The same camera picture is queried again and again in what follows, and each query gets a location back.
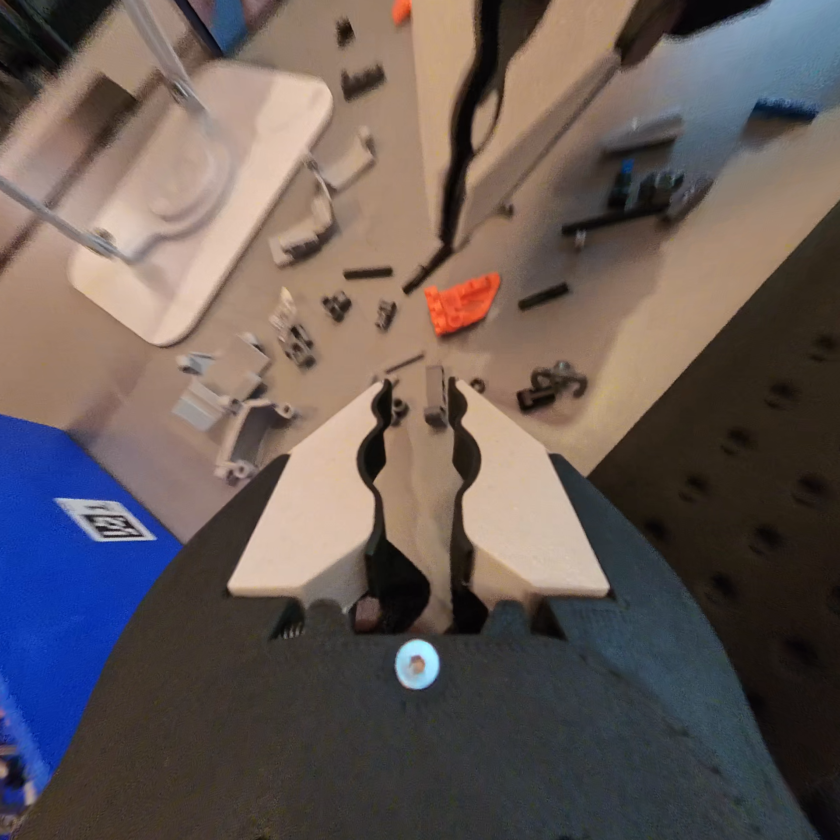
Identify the black pin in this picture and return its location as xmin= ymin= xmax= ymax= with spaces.
xmin=518 ymin=283 xmax=572 ymax=311

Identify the light grey bracket piece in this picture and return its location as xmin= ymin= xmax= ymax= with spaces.
xmin=269 ymin=197 xmax=336 ymax=267
xmin=315 ymin=128 xmax=375 ymax=195

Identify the medium black axle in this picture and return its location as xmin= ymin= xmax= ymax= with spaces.
xmin=562 ymin=204 xmax=683 ymax=244

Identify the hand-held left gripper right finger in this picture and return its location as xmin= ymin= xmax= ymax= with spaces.
xmin=445 ymin=380 xmax=613 ymax=620

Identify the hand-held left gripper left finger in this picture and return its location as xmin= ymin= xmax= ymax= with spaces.
xmin=227 ymin=382 xmax=396 ymax=607

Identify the grey axle connector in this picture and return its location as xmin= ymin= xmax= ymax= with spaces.
xmin=279 ymin=322 xmax=319 ymax=368

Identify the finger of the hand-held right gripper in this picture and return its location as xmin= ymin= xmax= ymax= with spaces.
xmin=451 ymin=0 xmax=640 ymax=253
xmin=411 ymin=0 xmax=480 ymax=253

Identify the grey cross connector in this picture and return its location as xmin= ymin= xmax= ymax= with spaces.
xmin=549 ymin=361 xmax=588 ymax=399

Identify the blue pin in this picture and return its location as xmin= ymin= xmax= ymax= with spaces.
xmin=751 ymin=99 xmax=821 ymax=122

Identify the light grey long bar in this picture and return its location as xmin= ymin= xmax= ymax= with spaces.
xmin=604 ymin=115 xmax=686 ymax=156

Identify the black connector with blue pin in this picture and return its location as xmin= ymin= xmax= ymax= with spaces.
xmin=608 ymin=161 xmax=640 ymax=211

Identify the grey tube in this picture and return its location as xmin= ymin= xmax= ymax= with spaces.
xmin=663 ymin=175 xmax=716 ymax=221

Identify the white book stand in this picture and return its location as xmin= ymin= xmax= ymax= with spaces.
xmin=0 ymin=0 xmax=336 ymax=349

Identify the dark grey short beam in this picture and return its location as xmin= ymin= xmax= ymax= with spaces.
xmin=339 ymin=63 xmax=388 ymax=101

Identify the blue plastic bin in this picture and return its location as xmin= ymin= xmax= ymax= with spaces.
xmin=0 ymin=414 xmax=235 ymax=808

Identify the long black axle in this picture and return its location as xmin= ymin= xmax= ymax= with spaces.
xmin=402 ymin=243 xmax=454 ymax=292

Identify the black clip connector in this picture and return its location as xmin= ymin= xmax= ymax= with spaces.
xmin=518 ymin=372 xmax=559 ymax=412

